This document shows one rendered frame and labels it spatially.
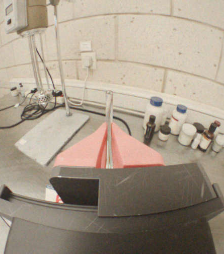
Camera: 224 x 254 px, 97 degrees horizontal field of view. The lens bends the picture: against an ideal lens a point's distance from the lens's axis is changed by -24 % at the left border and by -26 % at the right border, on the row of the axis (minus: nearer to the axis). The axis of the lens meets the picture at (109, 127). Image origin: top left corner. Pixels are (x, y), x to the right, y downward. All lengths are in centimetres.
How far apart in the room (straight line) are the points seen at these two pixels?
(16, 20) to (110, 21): 39
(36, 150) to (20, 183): 14
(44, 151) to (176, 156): 45
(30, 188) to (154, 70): 62
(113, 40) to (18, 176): 64
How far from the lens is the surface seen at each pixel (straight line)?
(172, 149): 49
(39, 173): 44
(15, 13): 41
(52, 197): 36
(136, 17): 60
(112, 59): 63
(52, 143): 49
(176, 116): 51
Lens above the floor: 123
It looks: 38 degrees down
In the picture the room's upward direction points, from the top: straight up
